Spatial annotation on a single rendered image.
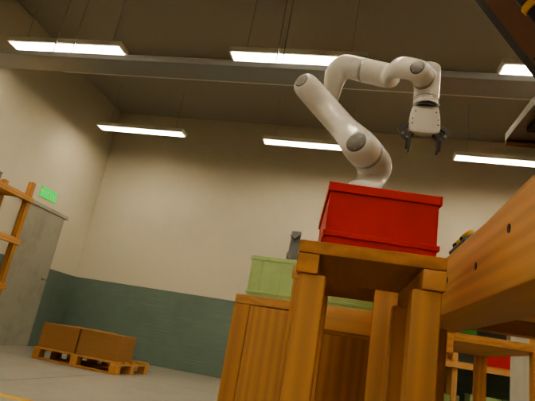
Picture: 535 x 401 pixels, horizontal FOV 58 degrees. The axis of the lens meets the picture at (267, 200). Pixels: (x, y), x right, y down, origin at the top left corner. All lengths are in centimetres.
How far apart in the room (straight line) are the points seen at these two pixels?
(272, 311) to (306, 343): 109
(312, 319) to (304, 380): 10
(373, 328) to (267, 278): 70
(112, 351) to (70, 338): 62
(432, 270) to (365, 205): 17
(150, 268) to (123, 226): 99
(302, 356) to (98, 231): 878
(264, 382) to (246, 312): 27
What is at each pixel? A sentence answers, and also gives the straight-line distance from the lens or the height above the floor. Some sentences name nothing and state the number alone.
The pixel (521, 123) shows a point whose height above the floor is 111.
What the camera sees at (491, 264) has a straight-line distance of 95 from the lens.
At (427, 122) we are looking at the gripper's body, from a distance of 169.
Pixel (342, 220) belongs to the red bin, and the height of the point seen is 85.
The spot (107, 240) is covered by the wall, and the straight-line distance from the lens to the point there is 941.
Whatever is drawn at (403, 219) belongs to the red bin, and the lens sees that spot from 93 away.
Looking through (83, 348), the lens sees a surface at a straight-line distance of 651.
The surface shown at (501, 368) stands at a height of 84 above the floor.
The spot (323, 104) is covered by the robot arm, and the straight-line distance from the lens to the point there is 185.
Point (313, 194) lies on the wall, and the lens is 859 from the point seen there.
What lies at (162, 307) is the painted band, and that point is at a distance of 872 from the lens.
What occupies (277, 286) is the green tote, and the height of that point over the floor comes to 84.
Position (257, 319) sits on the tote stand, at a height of 70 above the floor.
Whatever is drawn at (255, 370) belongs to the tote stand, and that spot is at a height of 51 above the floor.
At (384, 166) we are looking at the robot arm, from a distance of 173.
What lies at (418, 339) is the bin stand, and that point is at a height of 66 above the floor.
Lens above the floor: 60
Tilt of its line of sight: 17 degrees up
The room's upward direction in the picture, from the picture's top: 10 degrees clockwise
